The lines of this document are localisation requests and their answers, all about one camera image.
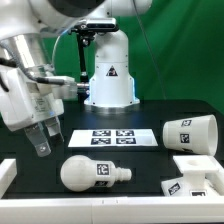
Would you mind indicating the white front rail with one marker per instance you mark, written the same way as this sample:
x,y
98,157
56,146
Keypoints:
x,y
118,210

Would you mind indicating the white marker sheet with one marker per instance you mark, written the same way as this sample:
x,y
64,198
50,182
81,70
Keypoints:
x,y
112,137

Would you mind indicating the white lamp bulb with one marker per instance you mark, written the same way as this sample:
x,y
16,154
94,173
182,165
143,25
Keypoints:
x,y
79,173

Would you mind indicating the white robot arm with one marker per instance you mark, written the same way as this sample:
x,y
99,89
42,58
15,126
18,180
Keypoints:
x,y
24,24

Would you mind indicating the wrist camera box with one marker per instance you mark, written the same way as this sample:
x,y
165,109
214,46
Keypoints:
x,y
62,87

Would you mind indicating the white left rail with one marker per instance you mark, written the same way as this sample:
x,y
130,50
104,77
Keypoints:
x,y
8,171

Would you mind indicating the white rail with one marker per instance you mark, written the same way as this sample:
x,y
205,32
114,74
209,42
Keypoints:
x,y
8,171
118,210

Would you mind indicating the white lamp base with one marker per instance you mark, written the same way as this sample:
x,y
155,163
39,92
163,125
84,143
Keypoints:
x,y
202,175

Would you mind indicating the black camera on stand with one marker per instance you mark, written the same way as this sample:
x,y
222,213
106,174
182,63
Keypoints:
x,y
85,31

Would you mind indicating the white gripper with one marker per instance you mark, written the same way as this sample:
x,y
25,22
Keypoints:
x,y
23,106

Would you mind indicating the white lamp hood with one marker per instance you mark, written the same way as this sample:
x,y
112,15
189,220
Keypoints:
x,y
197,134

